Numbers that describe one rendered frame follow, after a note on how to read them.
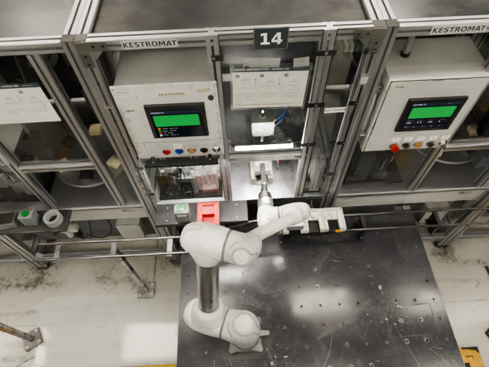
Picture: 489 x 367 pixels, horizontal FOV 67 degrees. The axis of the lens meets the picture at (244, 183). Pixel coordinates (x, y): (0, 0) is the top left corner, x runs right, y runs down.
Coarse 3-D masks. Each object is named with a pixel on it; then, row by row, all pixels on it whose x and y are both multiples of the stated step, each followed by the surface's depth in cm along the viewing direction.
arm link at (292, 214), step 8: (280, 208) 196; (288, 208) 190; (296, 208) 190; (304, 208) 191; (280, 216) 194; (288, 216) 181; (296, 216) 186; (304, 216) 192; (264, 224) 173; (272, 224) 173; (280, 224) 176; (288, 224) 179; (296, 224) 191; (248, 232) 155; (256, 232) 159; (264, 232) 168; (272, 232) 172
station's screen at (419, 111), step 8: (416, 104) 155; (424, 104) 155; (432, 104) 155; (440, 104) 156; (448, 104) 156; (456, 104) 156; (416, 112) 159; (424, 112) 159; (432, 112) 159; (440, 112) 160; (448, 112) 160; (408, 120) 163; (416, 120) 163; (424, 120) 163; (432, 120) 164; (440, 120) 164; (448, 120) 164; (408, 128) 168; (416, 128) 168
